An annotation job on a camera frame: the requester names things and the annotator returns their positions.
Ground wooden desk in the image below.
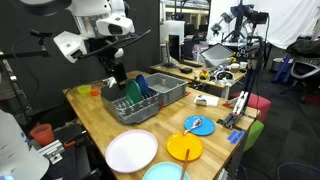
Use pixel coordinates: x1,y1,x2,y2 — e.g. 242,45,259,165
149,60,248,90

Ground lime green bowl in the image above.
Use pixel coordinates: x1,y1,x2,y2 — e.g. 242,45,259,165
76,84,92,95

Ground dark blue plate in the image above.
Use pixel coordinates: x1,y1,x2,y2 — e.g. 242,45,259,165
135,73,150,98

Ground brown wooden stick utensil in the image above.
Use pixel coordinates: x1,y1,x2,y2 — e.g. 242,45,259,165
179,148,191,180

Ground small black camera on bar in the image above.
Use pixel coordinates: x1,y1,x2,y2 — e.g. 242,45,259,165
0,29,54,62

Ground yellow plate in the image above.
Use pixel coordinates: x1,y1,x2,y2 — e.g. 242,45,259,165
166,131,205,162

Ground green plate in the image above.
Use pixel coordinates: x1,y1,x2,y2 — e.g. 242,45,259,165
125,79,144,105

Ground grey wire dish rack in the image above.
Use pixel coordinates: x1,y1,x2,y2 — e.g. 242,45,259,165
100,83,162,126

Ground green stool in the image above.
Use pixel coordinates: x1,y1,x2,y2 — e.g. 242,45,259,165
244,119,265,153

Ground office chair with black jacket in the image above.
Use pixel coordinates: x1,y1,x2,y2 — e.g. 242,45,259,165
285,38,320,103

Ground sky blue plate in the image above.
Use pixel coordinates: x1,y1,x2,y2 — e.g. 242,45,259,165
183,115,216,137

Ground pale teal plate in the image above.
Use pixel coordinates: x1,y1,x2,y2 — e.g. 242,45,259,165
142,161,191,180

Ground pink stool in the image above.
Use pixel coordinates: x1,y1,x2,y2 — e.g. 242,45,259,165
229,92,272,123

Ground computer monitor on stand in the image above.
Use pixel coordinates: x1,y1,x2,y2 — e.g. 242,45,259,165
159,19,186,66

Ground black camera rig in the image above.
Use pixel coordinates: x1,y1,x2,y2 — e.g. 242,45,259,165
210,0,270,44

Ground white headset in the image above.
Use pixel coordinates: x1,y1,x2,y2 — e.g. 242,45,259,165
215,70,236,83

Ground white backdrop sheet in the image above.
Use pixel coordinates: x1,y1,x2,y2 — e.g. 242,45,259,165
206,0,320,50

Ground white box with markers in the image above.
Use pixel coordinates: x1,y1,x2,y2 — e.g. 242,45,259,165
193,93,220,108

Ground blue leaning object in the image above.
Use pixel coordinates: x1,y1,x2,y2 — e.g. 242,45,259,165
271,53,293,84

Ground black vertical stand frame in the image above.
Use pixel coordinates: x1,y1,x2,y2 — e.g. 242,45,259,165
244,33,265,101

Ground blue tape strips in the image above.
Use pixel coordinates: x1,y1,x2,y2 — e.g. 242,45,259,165
227,129,246,145

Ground red plastic cup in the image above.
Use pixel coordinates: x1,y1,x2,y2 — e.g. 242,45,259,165
29,123,55,147

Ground orange handled tool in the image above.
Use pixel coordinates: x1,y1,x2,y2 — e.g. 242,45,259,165
63,130,88,148

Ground silver spoon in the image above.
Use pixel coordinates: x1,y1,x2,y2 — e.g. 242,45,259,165
183,117,203,135

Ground large pale pink plate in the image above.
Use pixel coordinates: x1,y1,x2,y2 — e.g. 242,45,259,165
104,129,159,174

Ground grey plastic bin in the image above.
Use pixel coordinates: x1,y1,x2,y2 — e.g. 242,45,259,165
145,72,189,107

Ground aluminium extrusion bracket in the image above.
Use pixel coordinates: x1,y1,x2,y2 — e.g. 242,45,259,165
36,139,66,165

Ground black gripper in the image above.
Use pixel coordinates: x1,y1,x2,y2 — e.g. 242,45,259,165
98,54,129,90

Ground tilted grey tray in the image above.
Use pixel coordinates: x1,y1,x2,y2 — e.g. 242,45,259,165
200,43,234,68

